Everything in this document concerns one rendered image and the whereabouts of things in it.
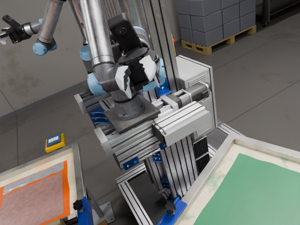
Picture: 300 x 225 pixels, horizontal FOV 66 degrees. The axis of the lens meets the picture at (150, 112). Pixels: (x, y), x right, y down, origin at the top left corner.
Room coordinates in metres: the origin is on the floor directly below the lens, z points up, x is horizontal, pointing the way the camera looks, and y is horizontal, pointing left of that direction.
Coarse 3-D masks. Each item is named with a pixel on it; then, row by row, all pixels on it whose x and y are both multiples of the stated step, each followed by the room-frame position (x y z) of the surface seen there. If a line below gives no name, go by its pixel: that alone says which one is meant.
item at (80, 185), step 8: (72, 144) 1.22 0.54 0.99; (56, 152) 1.19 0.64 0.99; (64, 152) 1.18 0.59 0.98; (80, 152) 1.16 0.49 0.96; (32, 160) 1.18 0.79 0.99; (40, 160) 1.15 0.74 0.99; (48, 160) 1.16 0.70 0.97; (80, 160) 1.06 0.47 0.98; (16, 168) 1.14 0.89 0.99; (24, 168) 1.13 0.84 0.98; (32, 168) 1.14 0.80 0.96; (80, 168) 0.98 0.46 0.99; (0, 176) 1.11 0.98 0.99; (8, 176) 1.11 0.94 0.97; (80, 176) 0.92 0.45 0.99; (80, 184) 0.86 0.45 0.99; (80, 192) 0.81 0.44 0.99
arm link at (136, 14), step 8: (120, 0) 0.94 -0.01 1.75; (128, 0) 0.93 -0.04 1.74; (136, 0) 0.93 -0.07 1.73; (128, 8) 0.93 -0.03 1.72; (136, 8) 0.93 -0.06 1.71; (128, 16) 0.93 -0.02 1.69; (136, 16) 0.93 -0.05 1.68; (144, 16) 0.95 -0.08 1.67; (136, 24) 0.93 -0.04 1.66; (144, 24) 0.94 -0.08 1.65; (152, 48) 0.95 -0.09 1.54; (160, 64) 0.93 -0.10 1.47; (160, 72) 0.91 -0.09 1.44; (160, 80) 0.91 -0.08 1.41
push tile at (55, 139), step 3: (54, 135) 1.42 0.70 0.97; (57, 135) 1.41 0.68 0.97; (60, 135) 1.40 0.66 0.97; (48, 138) 1.40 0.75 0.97; (51, 138) 1.39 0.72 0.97; (54, 138) 1.38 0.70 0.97; (57, 138) 1.37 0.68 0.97; (60, 138) 1.36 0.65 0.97; (48, 141) 1.37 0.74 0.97; (51, 141) 1.35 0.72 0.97; (54, 141) 1.34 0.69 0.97; (57, 141) 1.33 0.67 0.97; (60, 141) 1.33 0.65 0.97; (48, 144) 1.33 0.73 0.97; (51, 144) 1.32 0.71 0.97
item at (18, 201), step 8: (32, 184) 1.00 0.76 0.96; (0, 192) 1.01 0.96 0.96; (16, 192) 0.97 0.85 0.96; (24, 192) 0.96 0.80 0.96; (32, 192) 0.94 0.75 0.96; (0, 200) 0.95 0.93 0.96; (8, 200) 0.93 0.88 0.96; (16, 200) 0.91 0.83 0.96; (24, 200) 0.90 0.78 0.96; (0, 208) 0.89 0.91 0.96; (8, 208) 0.87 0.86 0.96; (16, 208) 0.86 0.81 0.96; (24, 208) 0.84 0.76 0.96; (0, 216) 0.84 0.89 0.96; (8, 216) 0.82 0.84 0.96; (16, 216) 0.81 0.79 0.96; (24, 216) 0.79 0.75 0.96; (0, 224) 0.79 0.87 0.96; (8, 224) 0.77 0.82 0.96; (16, 224) 0.76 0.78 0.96; (24, 224) 0.75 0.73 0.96
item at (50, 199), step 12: (36, 180) 1.02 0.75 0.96; (48, 180) 0.99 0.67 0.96; (60, 180) 0.97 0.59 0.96; (36, 192) 0.93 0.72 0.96; (48, 192) 0.90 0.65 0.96; (60, 192) 0.88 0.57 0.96; (36, 204) 0.84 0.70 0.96; (48, 204) 0.82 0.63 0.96; (60, 204) 0.80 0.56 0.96; (36, 216) 0.77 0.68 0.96; (48, 216) 0.75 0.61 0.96; (60, 216) 0.73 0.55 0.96
